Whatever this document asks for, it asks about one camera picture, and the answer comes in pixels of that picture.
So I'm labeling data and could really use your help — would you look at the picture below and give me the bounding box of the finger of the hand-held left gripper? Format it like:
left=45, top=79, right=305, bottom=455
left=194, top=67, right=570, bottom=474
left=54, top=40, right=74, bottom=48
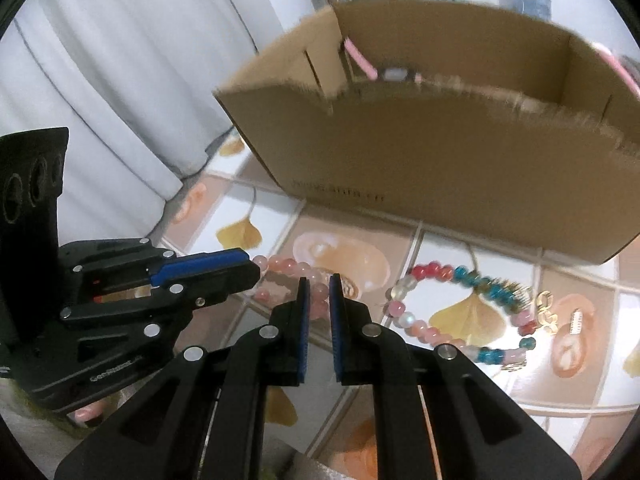
left=60, top=259, right=262, bottom=341
left=59, top=238, right=251, bottom=286

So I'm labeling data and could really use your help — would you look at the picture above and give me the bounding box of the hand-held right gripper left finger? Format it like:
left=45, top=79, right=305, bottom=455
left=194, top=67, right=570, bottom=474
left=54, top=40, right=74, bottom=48
left=54, top=276, right=313, bottom=480

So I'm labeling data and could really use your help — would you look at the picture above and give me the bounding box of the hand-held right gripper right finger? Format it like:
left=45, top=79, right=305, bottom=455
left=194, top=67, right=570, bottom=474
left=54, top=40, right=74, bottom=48
left=329, top=273, right=583, bottom=480

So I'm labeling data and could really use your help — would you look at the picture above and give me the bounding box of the pink bead bracelet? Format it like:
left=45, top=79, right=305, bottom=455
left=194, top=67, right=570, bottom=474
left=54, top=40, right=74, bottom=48
left=252, top=254, right=333, bottom=318

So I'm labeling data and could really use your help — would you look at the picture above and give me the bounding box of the multicolour bead bracelet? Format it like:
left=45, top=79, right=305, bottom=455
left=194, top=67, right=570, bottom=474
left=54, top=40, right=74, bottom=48
left=384, top=261, right=538, bottom=367

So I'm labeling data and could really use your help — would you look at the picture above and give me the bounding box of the brown cardboard box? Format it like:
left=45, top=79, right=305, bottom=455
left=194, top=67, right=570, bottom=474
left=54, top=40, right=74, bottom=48
left=212, top=0, right=640, bottom=266

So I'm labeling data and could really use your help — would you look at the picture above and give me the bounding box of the pink strap smart watch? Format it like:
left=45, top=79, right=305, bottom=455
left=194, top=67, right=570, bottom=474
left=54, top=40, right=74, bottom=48
left=342, top=35, right=428, bottom=85

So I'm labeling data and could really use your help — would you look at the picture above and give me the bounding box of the person's left hand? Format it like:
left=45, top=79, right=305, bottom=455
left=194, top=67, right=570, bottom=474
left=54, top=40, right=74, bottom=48
left=65, top=396, right=116, bottom=428

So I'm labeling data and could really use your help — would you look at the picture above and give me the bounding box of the ginkgo print tablecloth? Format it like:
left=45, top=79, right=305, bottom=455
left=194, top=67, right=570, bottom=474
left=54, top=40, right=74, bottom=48
left=150, top=130, right=640, bottom=480

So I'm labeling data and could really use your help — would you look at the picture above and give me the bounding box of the white curtain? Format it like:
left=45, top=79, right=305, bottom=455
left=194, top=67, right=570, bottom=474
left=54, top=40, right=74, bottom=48
left=0, top=0, right=286, bottom=221

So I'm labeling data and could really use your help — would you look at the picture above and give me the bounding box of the pink floral blanket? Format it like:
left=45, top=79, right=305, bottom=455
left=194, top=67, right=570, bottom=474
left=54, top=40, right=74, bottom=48
left=592, top=42, right=640, bottom=98

